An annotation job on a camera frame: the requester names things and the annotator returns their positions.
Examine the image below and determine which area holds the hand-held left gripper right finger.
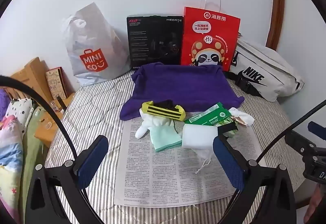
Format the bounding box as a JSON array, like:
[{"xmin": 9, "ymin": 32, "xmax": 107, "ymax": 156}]
[{"xmin": 213, "ymin": 135, "xmax": 297, "ymax": 224}]

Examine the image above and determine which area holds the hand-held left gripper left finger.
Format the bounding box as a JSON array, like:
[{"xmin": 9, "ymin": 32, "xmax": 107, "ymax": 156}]
[{"xmin": 25, "ymin": 135, "xmax": 109, "ymax": 224}]

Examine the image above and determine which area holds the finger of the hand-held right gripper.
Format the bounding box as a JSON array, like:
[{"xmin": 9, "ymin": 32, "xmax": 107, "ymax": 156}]
[
  {"xmin": 284, "ymin": 129, "xmax": 319, "ymax": 157},
  {"xmin": 307, "ymin": 121, "xmax": 326, "ymax": 141}
]

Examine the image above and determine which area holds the white charger box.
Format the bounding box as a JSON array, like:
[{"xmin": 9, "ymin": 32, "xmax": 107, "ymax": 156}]
[{"xmin": 182, "ymin": 123, "xmax": 219, "ymax": 150}]

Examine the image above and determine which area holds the green packet box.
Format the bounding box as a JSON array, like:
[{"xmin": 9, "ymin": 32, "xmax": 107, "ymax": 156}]
[{"xmin": 184, "ymin": 102, "xmax": 232, "ymax": 128}]

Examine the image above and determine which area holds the mint green cloth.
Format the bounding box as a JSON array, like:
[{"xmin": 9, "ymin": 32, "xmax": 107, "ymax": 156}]
[{"xmin": 150, "ymin": 124, "xmax": 182, "ymax": 152}]

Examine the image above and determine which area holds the white glove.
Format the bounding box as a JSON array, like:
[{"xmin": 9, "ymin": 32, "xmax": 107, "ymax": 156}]
[{"xmin": 135, "ymin": 109, "xmax": 174, "ymax": 139}]

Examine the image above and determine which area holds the yellow black pouch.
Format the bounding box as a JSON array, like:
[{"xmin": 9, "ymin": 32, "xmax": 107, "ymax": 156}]
[{"xmin": 141, "ymin": 100, "xmax": 186, "ymax": 121}]

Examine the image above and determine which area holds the purple cloth tray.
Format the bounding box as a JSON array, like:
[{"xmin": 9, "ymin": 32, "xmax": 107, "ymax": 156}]
[{"xmin": 120, "ymin": 62, "xmax": 245, "ymax": 122}]

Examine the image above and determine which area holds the person's right hand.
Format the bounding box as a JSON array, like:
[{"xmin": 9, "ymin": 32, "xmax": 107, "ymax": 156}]
[{"xmin": 304, "ymin": 183, "xmax": 326, "ymax": 224}]

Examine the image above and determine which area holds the striped bed sheet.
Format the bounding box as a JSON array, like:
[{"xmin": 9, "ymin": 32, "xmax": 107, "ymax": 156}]
[{"xmin": 44, "ymin": 71, "xmax": 306, "ymax": 224}]

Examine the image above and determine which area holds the light green blanket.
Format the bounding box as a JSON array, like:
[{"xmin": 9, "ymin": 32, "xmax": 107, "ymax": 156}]
[{"xmin": 23, "ymin": 107, "xmax": 51, "ymax": 214}]

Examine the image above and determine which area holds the newspaper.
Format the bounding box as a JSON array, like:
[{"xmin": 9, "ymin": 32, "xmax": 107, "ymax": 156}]
[{"xmin": 114, "ymin": 110, "xmax": 268, "ymax": 208}]

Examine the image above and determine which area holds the white waist bag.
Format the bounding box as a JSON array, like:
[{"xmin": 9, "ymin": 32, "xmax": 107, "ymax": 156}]
[{"xmin": 224, "ymin": 34, "xmax": 305, "ymax": 102}]

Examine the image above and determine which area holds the colourful blanket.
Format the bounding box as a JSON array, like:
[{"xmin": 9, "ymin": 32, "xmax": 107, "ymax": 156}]
[{"xmin": 0, "ymin": 114, "xmax": 28, "ymax": 214}]

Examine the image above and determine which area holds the patterned box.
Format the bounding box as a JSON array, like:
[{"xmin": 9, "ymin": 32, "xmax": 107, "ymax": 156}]
[{"xmin": 45, "ymin": 67, "xmax": 69, "ymax": 100}]

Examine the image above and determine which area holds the floral pillow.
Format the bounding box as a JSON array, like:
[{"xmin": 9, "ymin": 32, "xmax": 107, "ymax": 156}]
[{"xmin": 5, "ymin": 98, "xmax": 35, "ymax": 135}]

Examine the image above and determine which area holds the purple plush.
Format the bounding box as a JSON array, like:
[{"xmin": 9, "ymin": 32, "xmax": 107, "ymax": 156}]
[{"xmin": 0, "ymin": 88, "xmax": 11, "ymax": 120}]

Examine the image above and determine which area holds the grey plastic shopping bag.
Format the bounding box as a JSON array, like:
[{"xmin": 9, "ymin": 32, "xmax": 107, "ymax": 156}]
[{"xmin": 62, "ymin": 2, "xmax": 131, "ymax": 87}]

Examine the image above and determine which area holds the red paper bag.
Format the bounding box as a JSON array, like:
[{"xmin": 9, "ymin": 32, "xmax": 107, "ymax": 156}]
[{"xmin": 180, "ymin": 0, "xmax": 241, "ymax": 73}]

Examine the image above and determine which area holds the black headset box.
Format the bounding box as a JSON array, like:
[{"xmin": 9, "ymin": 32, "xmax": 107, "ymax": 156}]
[{"xmin": 127, "ymin": 15, "xmax": 184, "ymax": 71}]

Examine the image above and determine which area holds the black cable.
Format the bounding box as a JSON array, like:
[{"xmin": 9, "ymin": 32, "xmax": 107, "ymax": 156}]
[
  {"xmin": 229, "ymin": 100, "xmax": 326, "ymax": 224},
  {"xmin": 0, "ymin": 75, "xmax": 89, "ymax": 196}
]

